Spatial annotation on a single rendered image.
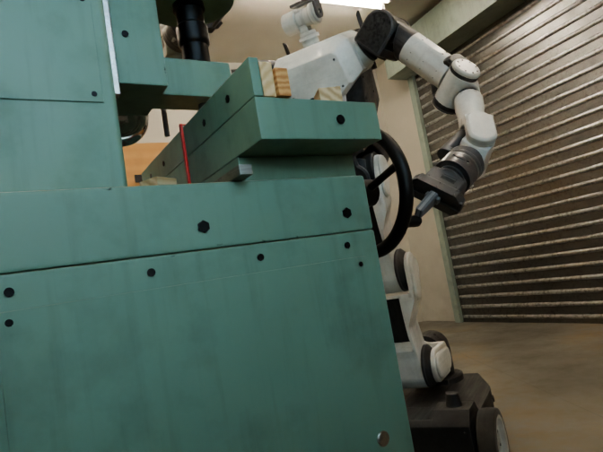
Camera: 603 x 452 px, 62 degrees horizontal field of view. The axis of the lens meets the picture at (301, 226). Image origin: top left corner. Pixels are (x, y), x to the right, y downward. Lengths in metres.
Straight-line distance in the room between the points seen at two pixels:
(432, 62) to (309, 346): 0.94
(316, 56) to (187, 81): 0.65
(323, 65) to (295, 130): 0.82
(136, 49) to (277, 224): 0.38
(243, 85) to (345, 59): 0.81
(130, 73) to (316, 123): 0.32
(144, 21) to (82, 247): 0.44
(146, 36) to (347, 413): 0.67
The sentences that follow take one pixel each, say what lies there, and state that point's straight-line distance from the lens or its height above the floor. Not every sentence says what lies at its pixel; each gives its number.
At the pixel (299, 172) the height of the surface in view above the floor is 0.81.
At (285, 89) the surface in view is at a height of 0.91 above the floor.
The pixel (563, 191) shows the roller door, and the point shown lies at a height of 0.93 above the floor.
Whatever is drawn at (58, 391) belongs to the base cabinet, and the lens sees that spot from 0.62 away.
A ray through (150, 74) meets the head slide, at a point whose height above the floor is 1.02.
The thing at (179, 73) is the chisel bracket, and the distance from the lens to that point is 0.94.
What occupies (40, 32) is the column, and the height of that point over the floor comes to 1.05.
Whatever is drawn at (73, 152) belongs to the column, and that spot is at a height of 0.88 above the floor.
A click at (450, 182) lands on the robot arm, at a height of 0.80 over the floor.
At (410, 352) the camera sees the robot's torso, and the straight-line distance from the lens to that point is 1.74.
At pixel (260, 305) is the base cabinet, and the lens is 0.68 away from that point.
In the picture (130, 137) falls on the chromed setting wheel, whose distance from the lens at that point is 1.03.
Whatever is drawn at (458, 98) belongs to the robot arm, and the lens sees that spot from 1.38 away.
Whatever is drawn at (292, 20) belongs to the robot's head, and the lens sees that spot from 1.59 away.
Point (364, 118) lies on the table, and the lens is 0.77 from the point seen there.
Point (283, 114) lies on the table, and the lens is 0.69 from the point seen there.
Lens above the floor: 0.66
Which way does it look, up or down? 6 degrees up
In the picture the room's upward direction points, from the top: 10 degrees counter-clockwise
